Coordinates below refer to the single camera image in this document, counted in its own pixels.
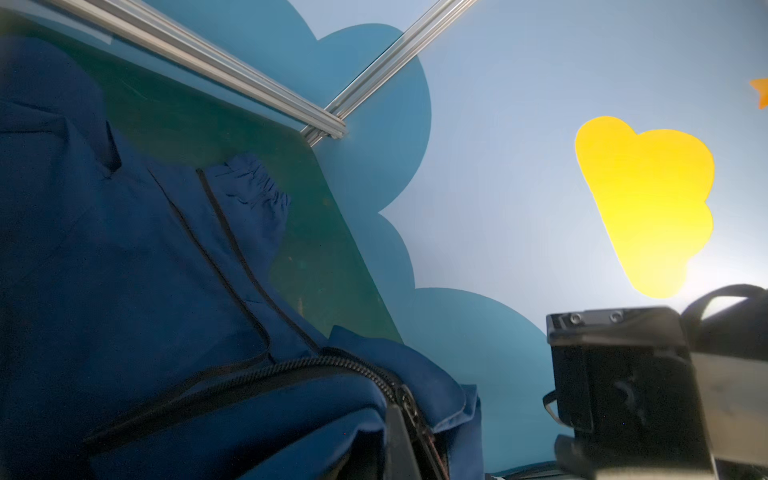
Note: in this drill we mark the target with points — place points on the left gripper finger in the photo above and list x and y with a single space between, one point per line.
400 459

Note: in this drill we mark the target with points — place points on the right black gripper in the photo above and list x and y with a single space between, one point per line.
624 382

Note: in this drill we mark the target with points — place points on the navy blue zip jacket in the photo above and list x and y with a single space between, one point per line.
140 338

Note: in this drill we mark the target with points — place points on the aluminium frame post right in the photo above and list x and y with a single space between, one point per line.
420 22

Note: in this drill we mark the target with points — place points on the aluminium frame rail back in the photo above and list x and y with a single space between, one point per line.
143 25

